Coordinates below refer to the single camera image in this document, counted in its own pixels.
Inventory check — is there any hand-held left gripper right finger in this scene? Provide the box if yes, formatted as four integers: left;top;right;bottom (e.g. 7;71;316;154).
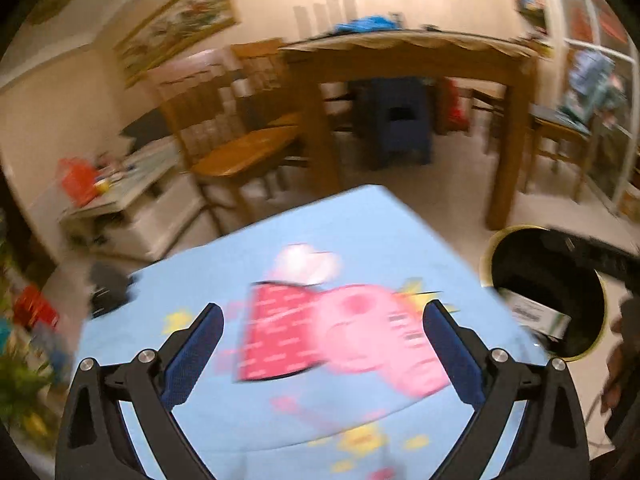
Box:
422;299;591;480

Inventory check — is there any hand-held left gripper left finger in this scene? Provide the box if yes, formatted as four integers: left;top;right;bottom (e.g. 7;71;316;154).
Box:
54;302;226;480

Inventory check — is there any round black trash bin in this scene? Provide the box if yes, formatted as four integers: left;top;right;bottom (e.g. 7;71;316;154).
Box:
480;225;608;361

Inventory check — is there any person's right forearm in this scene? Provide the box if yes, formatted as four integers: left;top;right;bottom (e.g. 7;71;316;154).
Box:
602;292;640;441

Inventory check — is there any white printed carton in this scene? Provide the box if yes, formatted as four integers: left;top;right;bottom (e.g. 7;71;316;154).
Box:
500;287;571;341

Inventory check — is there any black phone stand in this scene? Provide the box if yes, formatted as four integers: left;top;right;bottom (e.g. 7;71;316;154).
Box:
89;262;136;318

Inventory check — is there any wooden chair with clothes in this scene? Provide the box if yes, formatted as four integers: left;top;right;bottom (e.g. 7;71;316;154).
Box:
522;105;601;203

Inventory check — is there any white low cabinet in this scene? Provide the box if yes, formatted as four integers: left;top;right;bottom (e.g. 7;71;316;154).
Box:
60;132;206;261

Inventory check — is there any blue cartoon pig tablecloth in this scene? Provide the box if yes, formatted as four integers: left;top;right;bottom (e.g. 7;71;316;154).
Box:
75;185;551;480

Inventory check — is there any pile of clothes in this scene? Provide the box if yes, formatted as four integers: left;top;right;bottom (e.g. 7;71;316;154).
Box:
565;50;618;121

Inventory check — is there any small wooden stool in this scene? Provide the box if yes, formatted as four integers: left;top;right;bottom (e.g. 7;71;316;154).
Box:
467;87;507;156

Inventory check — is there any red bag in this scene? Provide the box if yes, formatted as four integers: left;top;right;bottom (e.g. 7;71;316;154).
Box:
442;80;468;136

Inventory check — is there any wooden slat-back chair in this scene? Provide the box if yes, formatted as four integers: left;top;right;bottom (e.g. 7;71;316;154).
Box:
147;50;306;226
230;39;301;131

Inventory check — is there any orange plastic bag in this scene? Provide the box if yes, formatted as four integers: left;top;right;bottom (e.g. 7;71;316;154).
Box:
57;156;99;206

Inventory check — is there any white framed glass door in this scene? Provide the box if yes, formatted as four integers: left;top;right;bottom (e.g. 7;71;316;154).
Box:
545;0;640;216

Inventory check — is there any blue plastic stool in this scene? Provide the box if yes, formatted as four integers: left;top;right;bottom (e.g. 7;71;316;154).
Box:
367;77;433;171

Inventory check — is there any wooden dining table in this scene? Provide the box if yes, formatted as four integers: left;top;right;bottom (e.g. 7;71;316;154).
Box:
280;30;551;231

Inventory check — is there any blue cloth item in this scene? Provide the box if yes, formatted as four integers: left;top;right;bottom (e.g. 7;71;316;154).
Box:
335;16;401;36

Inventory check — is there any gold framed floral painting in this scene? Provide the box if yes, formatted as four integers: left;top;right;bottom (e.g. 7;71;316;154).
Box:
115;0;238;88

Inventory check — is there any round wall ornament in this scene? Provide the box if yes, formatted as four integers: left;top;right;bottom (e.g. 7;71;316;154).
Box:
27;0;78;26

